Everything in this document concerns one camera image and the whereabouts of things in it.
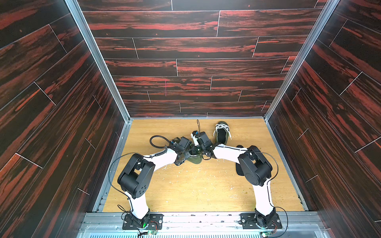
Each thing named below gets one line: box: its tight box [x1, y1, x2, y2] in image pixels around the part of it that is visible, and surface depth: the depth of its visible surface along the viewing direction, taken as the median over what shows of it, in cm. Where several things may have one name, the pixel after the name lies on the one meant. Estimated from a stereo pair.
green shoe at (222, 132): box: [212, 120, 232, 145], surface depth 104 cm
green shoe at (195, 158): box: [187, 153, 202, 165], surface depth 93 cm
